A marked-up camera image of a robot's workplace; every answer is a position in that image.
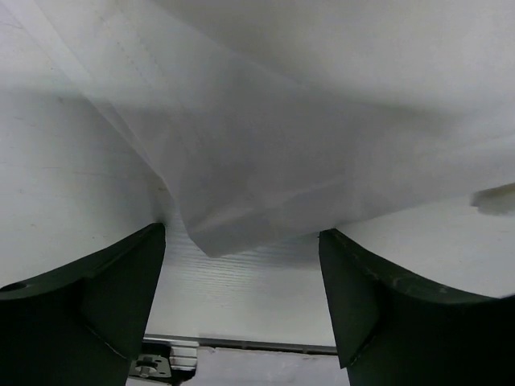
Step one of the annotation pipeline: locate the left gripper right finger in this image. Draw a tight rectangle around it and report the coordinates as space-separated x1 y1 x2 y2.
319 229 514 385

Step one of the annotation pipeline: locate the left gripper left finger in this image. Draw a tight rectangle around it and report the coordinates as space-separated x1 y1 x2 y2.
1 223 165 386

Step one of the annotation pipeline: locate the white t shirt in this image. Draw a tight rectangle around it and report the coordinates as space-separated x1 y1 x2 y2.
6 1 514 256

